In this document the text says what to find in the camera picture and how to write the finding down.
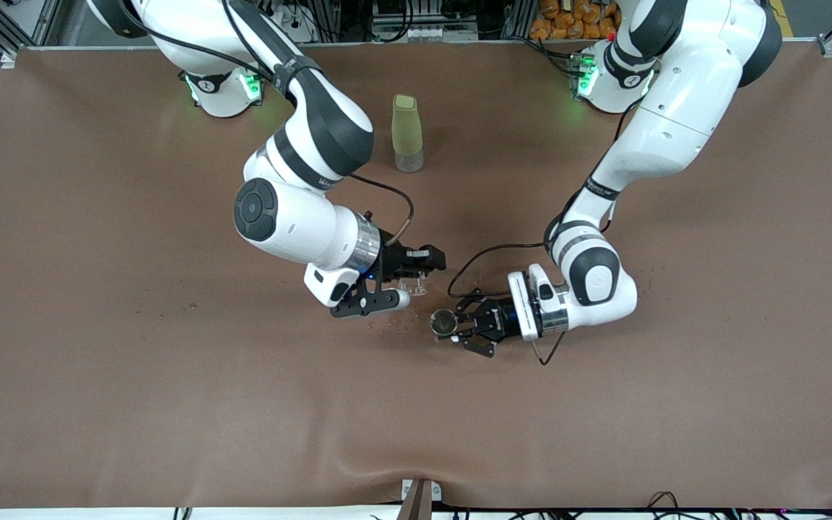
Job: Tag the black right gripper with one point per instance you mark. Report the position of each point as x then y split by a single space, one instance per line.
396 261

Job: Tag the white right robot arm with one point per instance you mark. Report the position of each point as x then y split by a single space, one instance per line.
300 224

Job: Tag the steel double-cone jigger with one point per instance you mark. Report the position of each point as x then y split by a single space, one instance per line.
443 323

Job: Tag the metal table edge clamp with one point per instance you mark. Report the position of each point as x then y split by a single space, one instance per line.
419 502

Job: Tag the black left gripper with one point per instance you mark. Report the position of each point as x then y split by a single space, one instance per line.
497 319

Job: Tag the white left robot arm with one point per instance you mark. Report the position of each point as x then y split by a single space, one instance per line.
676 108

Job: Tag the white power strip with plugs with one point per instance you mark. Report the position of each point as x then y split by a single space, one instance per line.
293 25

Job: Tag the green bottle with clear base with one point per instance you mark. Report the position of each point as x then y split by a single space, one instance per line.
406 130

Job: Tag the grey electronics box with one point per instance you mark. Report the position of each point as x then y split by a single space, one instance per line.
423 32

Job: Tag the metal corner bracket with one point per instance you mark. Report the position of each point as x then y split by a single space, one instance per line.
830 46
9 59

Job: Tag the brown table mat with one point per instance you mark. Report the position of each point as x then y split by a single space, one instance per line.
170 404

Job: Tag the small clear glass cup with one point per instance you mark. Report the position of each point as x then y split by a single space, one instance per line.
416 287

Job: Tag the orange snack bag pile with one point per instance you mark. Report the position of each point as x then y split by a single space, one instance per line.
568 22

